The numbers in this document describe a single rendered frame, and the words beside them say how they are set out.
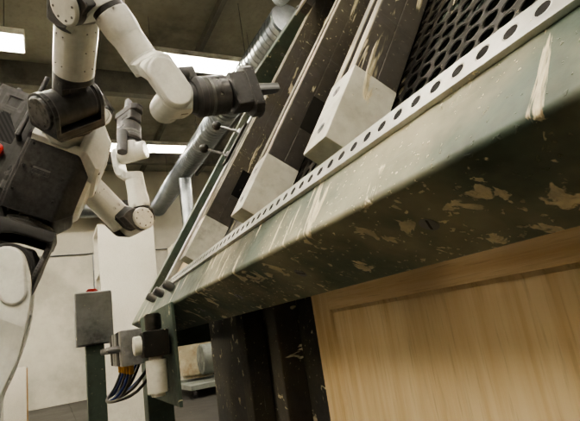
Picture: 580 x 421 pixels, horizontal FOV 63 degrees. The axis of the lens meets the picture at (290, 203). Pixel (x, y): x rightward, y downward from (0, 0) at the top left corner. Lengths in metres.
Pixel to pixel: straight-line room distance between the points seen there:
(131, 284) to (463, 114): 5.08
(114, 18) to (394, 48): 0.58
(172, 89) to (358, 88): 0.46
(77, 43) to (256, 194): 0.53
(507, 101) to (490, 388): 0.44
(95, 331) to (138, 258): 3.63
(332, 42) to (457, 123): 0.75
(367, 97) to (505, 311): 0.32
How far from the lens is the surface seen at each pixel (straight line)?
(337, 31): 1.12
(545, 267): 0.60
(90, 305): 1.81
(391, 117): 0.47
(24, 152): 1.35
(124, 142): 1.76
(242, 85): 1.08
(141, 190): 1.74
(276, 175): 0.88
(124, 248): 5.40
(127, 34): 1.04
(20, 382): 6.42
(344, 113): 0.60
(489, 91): 0.36
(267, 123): 1.44
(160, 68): 1.00
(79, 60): 1.17
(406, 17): 0.76
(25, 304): 1.30
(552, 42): 0.34
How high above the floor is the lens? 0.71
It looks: 14 degrees up
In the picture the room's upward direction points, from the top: 9 degrees counter-clockwise
